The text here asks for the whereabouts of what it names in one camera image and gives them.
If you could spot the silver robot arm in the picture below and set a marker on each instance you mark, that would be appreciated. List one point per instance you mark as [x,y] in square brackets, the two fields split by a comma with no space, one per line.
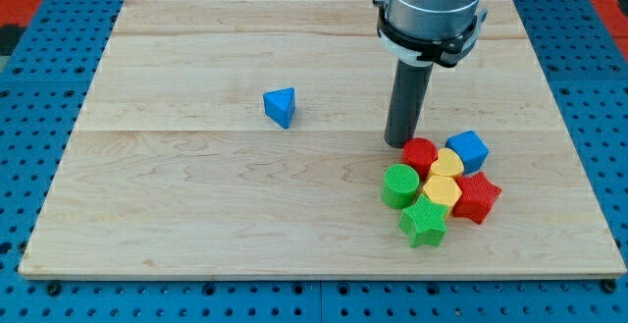
[424,32]

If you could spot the yellow heart block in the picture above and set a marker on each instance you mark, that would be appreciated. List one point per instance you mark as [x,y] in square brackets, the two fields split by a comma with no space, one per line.
[447,164]

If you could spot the yellow hexagon block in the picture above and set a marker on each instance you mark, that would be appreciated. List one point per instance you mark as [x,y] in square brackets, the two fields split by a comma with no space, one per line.
[443,191]

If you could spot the red star block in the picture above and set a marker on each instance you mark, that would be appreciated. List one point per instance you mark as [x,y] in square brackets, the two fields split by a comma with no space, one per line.
[478,197]

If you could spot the blue cube block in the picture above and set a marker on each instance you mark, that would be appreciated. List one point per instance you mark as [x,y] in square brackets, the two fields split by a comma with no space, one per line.
[470,148]

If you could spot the wooden board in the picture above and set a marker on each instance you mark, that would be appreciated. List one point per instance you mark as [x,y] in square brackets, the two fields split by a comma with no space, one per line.
[174,172]

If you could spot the red circle block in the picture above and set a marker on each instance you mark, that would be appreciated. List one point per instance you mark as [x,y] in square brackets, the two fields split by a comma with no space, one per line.
[419,153]

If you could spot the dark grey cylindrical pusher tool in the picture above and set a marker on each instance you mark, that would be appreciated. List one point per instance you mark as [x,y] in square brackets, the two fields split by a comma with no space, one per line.
[408,92]

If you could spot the green star block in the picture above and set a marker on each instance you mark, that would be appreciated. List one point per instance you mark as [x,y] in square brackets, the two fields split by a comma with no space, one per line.
[424,222]

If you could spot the blue triangle block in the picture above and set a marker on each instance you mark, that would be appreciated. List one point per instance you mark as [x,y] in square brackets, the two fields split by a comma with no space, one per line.
[279,105]

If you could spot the green circle block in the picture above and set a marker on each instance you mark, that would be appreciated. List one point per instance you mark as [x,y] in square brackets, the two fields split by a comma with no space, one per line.
[400,186]

